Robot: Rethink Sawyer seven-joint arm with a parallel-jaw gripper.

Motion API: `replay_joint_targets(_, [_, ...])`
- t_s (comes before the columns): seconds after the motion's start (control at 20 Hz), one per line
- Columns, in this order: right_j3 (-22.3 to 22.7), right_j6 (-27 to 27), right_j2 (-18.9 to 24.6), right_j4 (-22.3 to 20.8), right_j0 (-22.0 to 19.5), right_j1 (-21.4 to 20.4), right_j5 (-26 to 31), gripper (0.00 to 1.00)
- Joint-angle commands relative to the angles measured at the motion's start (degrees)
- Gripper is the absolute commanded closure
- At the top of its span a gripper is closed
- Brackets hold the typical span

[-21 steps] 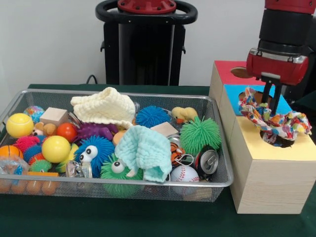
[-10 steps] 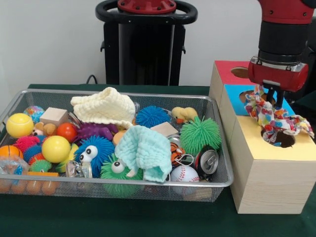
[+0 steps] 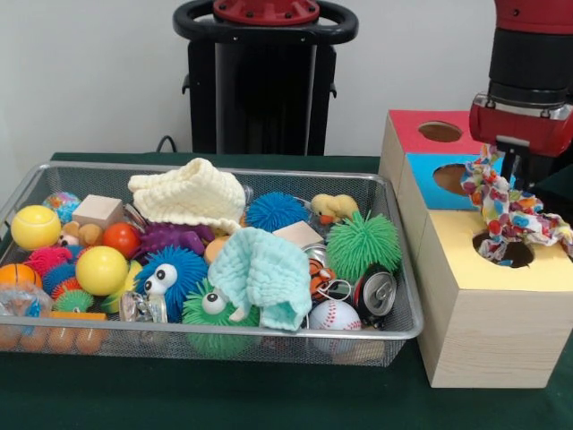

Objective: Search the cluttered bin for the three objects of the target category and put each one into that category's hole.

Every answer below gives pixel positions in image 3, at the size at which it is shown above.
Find yellow tennis ball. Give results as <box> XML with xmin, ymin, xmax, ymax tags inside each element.
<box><xmin>11</xmin><ymin>204</ymin><xmax>63</xmax><ymax>251</ymax></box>

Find yellow duck plush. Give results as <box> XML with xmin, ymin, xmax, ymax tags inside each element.
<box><xmin>311</xmin><ymin>193</ymin><xmax>361</xmax><ymax>225</ymax></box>

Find blue spiky ball with eyes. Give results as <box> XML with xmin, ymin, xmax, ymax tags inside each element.
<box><xmin>133</xmin><ymin>245</ymin><xmax>210</xmax><ymax>322</ymax></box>

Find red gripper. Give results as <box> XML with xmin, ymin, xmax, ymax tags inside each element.
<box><xmin>468</xmin><ymin>94</ymin><xmax>573</xmax><ymax>189</ymax></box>

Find orange toy basketball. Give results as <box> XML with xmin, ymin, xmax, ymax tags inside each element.
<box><xmin>0</xmin><ymin>263</ymin><xmax>44</xmax><ymax>292</ymax></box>

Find cream waffle cloth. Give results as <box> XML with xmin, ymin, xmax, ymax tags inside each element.
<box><xmin>127</xmin><ymin>157</ymin><xmax>247</xmax><ymax>235</ymax></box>

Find orange striped tiger plush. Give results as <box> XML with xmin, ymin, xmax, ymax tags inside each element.
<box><xmin>307</xmin><ymin>258</ymin><xmax>337</xmax><ymax>302</ymax></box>

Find dark green side table cloth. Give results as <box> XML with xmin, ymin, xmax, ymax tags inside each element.
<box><xmin>535</xmin><ymin>163</ymin><xmax>573</xmax><ymax>216</ymax></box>

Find green spiky ball with eyes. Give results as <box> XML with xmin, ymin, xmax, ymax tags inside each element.
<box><xmin>181</xmin><ymin>279</ymin><xmax>261</xmax><ymax>359</ymax></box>

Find multicoloured patterned cloth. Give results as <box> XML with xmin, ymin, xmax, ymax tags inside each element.
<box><xmin>460</xmin><ymin>143</ymin><xmax>573</xmax><ymax>266</ymax></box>

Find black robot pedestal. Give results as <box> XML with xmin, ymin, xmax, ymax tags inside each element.
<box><xmin>173</xmin><ymin>0</ymin><xmax>358</xmax><ymax>157</ymax></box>

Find shallow clear mesh bin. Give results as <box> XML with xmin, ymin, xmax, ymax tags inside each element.
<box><xmin>0</xmin><ymin>161</ymin><xmax>425</xmax><ymax>368</ymax></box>

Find silver drinks can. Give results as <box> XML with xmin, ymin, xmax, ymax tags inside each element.
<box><xmin>353</xmin><ymin>263</ymin><xmax>398</xmax><ymax>324</ymax></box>

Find wooden box with three holes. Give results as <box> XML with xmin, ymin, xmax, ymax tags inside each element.
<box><xmin>378</xmin><ymin>109</ymin><xmax>573</xmax><ymax>389</ymax></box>

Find green spiky rubber ball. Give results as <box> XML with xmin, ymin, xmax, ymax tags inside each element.
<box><xmin>325</xmin><ymin>210</ymin><xmax>403</xmax><ymax>274</ymax></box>

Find light blue waffle cloth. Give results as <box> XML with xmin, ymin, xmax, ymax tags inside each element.
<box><xmin>208</xmin><ymin>227</ymin><xmax>313</xmax><ymax>332</ymax></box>

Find black looped cable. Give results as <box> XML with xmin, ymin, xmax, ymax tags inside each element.
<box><xmin>155</xmin><ymin>134</ymin><xmax>179</xmax><ymax>156</ymax></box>

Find white toy baseball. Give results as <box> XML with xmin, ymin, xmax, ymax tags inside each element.
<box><xmin>309</xmin><ymin>298</ymin><xmax>363</xmax><ymax>331</ymax></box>

